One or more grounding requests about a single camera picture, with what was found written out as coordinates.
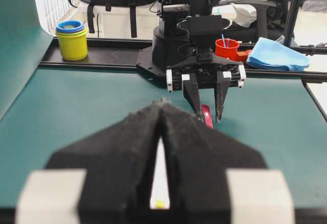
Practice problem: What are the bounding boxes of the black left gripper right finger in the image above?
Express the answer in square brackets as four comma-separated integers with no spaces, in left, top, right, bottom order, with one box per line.
[160,104,295,223]

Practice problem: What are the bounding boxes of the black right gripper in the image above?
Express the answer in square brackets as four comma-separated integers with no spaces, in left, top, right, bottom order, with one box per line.
[166,50,246,122]

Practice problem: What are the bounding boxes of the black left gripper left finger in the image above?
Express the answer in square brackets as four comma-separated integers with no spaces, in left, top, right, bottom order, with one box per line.
[15,102,162,223]

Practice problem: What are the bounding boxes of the pink plastic spoon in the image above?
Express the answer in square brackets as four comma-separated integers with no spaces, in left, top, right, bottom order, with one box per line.
[201,104,214,129]

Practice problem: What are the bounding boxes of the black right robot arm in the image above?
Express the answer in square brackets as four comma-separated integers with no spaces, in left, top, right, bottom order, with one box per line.
[136,0,246,122]

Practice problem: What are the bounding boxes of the red small block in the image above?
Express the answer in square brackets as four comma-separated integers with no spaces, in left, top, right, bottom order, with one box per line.
[234,50,252,63]

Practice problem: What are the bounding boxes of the white ceramic bowl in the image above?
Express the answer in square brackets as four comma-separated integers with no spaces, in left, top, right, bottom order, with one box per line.
[150,138,170,210]

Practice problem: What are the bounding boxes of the yellow hexagonal prism block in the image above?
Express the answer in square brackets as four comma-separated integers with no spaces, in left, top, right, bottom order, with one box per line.
[155,199,167,209]

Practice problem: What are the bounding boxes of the red plastic cup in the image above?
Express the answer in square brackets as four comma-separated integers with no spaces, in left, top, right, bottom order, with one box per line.
[215,38,240,60]

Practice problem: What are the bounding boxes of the blue folded cloth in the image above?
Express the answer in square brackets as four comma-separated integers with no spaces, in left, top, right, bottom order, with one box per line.
[246,37,310,72]

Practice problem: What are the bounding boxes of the green table mat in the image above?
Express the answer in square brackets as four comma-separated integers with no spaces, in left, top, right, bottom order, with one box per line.
[1,0,326,208]

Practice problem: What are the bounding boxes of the black office chair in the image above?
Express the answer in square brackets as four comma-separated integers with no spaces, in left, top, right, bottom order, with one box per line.
[219,0,305,42]

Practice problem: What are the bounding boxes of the stacked colourful plastic cups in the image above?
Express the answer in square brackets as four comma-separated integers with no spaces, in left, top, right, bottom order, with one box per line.
[56,20,87,61]

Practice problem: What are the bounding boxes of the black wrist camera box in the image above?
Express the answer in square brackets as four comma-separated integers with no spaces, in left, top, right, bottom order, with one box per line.
[177,15,230,36]

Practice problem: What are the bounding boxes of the black aluminium frame rail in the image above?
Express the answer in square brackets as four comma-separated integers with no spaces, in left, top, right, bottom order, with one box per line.
[39,38,326,83]

